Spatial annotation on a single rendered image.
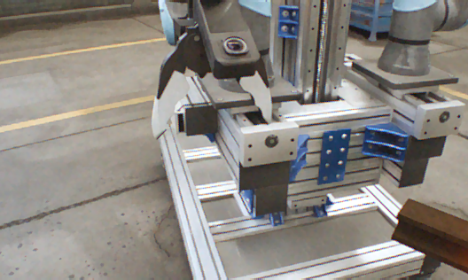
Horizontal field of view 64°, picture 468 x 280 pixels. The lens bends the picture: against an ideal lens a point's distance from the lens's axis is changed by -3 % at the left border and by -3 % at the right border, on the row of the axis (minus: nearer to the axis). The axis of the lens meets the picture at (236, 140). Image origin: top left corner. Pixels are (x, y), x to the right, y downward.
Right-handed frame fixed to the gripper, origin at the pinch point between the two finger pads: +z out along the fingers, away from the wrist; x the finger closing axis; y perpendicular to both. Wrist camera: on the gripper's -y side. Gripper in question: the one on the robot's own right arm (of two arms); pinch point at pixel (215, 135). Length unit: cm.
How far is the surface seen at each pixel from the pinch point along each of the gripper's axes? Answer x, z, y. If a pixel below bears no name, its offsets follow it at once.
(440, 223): -13.0, -2.2, -24.9
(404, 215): -10.8, -2.1, -23.1
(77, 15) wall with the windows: 78, 85, 643
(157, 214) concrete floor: 5, 93, 107
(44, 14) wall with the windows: 126, 78, 631
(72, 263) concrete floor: 42, 93, 84
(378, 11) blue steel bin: -300, 56, 385
